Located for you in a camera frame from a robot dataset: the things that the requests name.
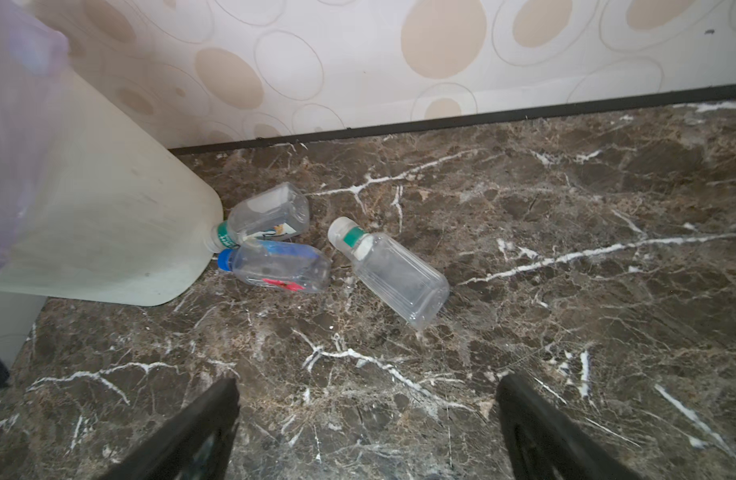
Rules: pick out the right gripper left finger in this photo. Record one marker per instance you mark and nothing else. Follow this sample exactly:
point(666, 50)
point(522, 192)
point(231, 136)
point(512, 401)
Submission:
point(194, 444)

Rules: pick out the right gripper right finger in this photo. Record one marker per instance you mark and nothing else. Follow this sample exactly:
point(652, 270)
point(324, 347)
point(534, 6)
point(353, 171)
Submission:
point(543, 443)

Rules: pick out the clear bottle white cap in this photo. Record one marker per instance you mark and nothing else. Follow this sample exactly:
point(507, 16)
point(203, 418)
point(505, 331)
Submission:
point(403, 281)

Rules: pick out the white plastic waste bin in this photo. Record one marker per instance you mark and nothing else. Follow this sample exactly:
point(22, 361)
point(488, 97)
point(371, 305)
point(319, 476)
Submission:
point(118, 218)

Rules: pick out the pink bin liner bag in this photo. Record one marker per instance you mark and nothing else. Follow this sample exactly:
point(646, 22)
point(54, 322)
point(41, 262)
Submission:
point(33, 63)

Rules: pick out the Fiji bottle blue cap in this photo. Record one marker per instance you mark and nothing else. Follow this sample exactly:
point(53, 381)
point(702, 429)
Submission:
point(285, 266)

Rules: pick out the clear bottle green band cap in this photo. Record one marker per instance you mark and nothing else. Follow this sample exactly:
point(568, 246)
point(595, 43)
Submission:
point(277, 214)

